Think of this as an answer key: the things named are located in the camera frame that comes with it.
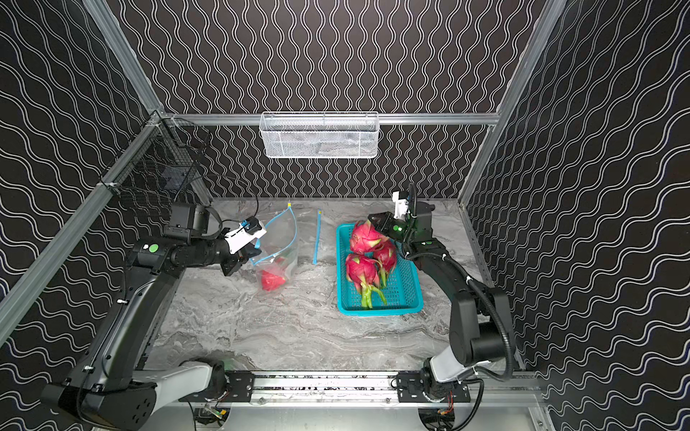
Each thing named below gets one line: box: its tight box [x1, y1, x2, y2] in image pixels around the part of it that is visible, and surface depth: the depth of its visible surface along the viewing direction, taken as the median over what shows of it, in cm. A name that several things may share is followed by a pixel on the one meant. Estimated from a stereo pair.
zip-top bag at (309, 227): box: [297, 207, 323, 268], surface depth 112 cm
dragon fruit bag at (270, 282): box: [260, 270, 286, 292], surface depth 90 cm
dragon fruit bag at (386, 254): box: [373, 236, 398, 287], surface depth 96 cm
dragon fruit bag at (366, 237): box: [350, 219, 390, 255], surface depth 87 cm
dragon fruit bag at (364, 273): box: [345, 254, 387, 310], surface depth 90 cm
